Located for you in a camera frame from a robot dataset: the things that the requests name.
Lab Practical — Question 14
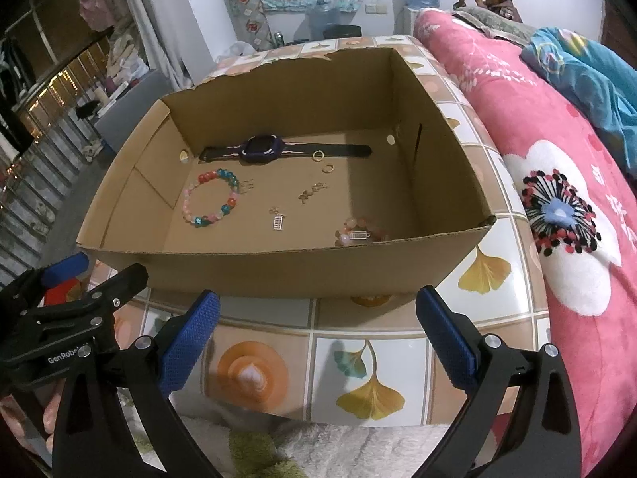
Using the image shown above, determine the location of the pink bead bracelet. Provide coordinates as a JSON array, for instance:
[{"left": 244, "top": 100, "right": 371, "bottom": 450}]
[{"left": 334, "top": 215, "right": 390, "bottom": 248}]

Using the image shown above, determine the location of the blue printed blanket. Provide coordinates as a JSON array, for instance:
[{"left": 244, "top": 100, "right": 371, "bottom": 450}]
[{"left": 520, "top": 27, "right": 637, "bottom": 176}]

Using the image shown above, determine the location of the brown wooden door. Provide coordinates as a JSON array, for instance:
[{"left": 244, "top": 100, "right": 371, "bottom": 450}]
[{"left": 599, "top": 4, "right": 637, "bottom": 61}]

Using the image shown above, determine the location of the white curtain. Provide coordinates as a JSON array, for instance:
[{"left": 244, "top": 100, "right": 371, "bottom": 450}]
[{"left": 116, "top": 0, "right": 196, "bottom": 91}]

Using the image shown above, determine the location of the pink floral blanket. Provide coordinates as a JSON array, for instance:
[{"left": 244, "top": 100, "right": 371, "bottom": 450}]
[{"left": 414, "top": 7, "right": 637, "bottom": 475}]

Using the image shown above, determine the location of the grey blanket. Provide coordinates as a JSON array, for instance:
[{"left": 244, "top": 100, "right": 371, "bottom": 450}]
[{"left": 450, "top": 9, "right": 534, "bottom": 49}]

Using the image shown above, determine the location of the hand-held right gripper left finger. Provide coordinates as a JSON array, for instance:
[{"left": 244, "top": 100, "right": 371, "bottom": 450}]
[{"left": 52, "top": 289, "right": 225, "bottom": 478}]

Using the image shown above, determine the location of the grey board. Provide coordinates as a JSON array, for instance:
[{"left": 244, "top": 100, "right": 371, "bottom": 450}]
[{"left": 94, "top": 69, "right": 166, "bottom": 153}]

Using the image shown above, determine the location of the white water dispenser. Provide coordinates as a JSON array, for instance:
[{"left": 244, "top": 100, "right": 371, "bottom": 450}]
[{"left": 393, "top": 7, "right": 420, "bottom": 37}]

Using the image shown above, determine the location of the multicoloured bead bracelet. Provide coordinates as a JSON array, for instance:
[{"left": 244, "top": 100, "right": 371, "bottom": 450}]
[{"left": 181, "top": 168, "right": 242, "bottom": 230}]

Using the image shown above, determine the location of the gold leaf charm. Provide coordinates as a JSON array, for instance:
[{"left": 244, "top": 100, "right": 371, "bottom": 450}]
[{"left": 297, "top": 182, "right": 330, "bottom": 203}]

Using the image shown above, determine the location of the person's left hand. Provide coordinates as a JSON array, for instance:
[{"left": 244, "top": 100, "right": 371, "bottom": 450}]
[{"left": 0, "top": 390, "right": 57, "bottom": 459}]

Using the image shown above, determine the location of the patchwork hanging cloth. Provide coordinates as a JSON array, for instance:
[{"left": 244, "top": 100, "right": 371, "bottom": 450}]
[{"left": 226, "top": 0, "right": 273, "bottom": 51}]

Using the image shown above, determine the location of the fluffy white green blanket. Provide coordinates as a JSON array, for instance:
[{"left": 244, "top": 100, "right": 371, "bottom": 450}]
[{"left": 123, "top": 400, "right": 449, "bottom": 478}]

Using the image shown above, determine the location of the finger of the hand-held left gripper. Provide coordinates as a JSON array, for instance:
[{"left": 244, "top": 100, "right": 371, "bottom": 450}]
[
  {"left": 0, "top": 252, "right": 91, "bottom": 310},
  {"left": 29, "top": 264, "right": 149, "bottom": 333}
]

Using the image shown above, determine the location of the black box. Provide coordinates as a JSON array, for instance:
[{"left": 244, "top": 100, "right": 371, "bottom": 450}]
[{"left": 323, "top": 24, "right": 362, "bottom": 41}]

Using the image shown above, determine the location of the large cardboard box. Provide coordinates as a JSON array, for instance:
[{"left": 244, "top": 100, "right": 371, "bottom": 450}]
[{"left": 76, "top": 45, "right": 498, "bottom": 306}]

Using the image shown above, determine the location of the pink hanging garment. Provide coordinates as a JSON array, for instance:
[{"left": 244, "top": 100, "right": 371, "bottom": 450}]
[{"left": 79, "top": 0, "right": 119, "bottom": 31}]

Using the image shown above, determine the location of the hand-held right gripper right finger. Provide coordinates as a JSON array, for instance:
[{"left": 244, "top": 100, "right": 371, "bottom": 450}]
[{"left": 413, "top": 285, "right": 583, "bottom": 478}]

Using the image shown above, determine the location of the pink strap smartwatch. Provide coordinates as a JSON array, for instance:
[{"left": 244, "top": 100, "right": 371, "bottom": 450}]
[{"left": 198, "top": 133, "right": 374, "bottom": 165}]

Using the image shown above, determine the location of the clear empty water jug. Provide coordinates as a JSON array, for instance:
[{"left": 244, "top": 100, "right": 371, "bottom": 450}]
[{"left": 305, "top": 0, "right": 345, "bottom": 41}]

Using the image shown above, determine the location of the white plastic bag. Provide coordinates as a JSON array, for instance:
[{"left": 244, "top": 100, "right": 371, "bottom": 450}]
[{"left": 216, "top": 42, "right": 256, "bottom": 61}]

